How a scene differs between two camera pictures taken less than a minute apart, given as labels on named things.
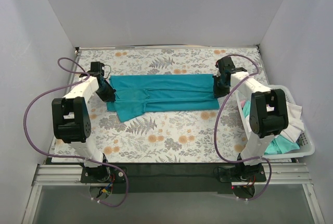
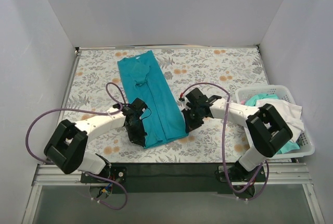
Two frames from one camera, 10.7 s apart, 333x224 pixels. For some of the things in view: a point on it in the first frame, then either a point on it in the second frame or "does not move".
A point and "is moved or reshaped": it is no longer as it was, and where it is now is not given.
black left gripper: [107, 94] -> [135, 131]
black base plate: [150, 178] does not move
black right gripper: [219, 88] -> [191, 119]
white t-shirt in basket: [295, 125] does not move
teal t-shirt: [136, 94] is moved or reshaped
